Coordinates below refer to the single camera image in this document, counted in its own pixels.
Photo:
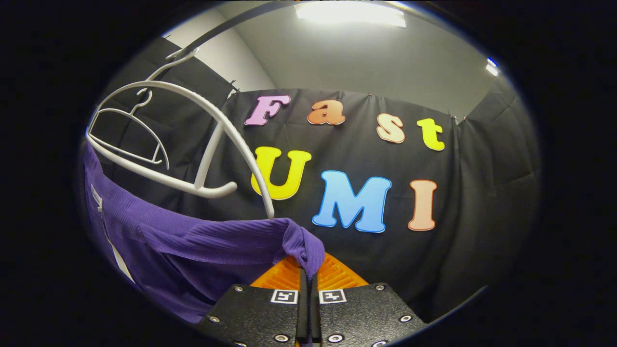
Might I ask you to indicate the long ceiling light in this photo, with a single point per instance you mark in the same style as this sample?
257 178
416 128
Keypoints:
349 13

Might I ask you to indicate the small ceiling light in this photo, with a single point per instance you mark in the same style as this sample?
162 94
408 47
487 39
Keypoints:
492 67

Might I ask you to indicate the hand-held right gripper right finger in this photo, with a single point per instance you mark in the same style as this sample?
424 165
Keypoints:
366 313

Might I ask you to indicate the white clothes hanger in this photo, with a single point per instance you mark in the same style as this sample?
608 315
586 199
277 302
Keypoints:
144 85
126 150

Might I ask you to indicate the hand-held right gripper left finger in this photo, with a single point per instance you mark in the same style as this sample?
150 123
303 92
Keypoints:
255 315

